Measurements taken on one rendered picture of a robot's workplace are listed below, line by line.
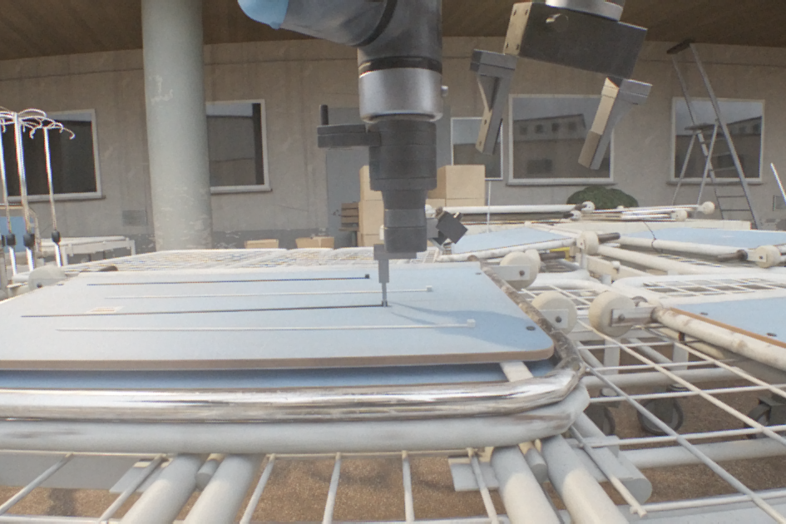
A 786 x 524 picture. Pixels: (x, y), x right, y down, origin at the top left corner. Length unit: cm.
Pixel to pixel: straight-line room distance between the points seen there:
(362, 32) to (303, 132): 618
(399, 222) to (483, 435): 23
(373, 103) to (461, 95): 628
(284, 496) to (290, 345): 78
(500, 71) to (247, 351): 36
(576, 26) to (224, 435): 47
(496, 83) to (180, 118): 442
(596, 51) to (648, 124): 728
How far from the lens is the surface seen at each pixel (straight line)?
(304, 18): 38
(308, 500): 111
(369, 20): 41
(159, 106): 484
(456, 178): 404
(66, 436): 39
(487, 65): 45
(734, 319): 64
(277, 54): 697
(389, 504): 108
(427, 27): 45
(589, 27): 48
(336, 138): 44
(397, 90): 43
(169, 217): 469
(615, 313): 63
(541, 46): 46
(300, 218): 648
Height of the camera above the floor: 67
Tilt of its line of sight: 7 degrees down
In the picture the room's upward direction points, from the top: 1 degrees counter-clockwise
